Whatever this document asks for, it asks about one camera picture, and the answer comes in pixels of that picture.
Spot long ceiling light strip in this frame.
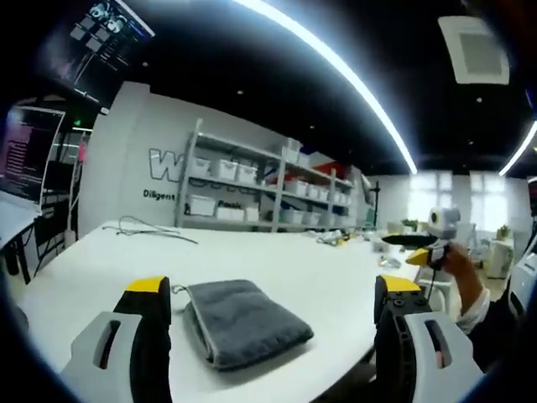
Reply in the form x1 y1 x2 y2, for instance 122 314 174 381
231 0 420 174

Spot person's right hand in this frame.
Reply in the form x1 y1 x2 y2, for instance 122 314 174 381
438 242 487 318

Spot grey towel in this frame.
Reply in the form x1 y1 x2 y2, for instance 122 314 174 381
170 279 315 371

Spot ceiling air conditioner vent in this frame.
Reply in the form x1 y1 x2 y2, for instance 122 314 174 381
437 14 512 85

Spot grey cable bundle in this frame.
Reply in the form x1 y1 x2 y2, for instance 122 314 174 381
102 215 199 245

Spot white chair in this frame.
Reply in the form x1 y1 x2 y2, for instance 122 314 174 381
418 268 456 316

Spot ceiling mounted display screen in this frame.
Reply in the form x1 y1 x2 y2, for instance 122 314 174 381
69 0 157 71

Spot computer monitor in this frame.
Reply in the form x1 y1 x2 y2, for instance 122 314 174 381
0 104 67 216

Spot black tripod stand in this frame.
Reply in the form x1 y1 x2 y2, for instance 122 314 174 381
371 180 386 231

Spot grey metal shelving unit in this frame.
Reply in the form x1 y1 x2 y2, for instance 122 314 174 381
174 117 357 234

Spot white curved object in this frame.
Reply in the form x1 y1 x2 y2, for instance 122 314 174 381
506 245 537 318

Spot small white table items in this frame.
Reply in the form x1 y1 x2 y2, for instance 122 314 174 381
371 241 406 269

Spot short ceiling light strip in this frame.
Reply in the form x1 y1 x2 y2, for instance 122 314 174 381
498 120 537 177

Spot row of white storage bins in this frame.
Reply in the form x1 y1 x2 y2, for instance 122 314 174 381
186 138 353 226

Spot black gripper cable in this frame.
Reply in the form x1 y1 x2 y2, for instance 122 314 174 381
427 264 441 306

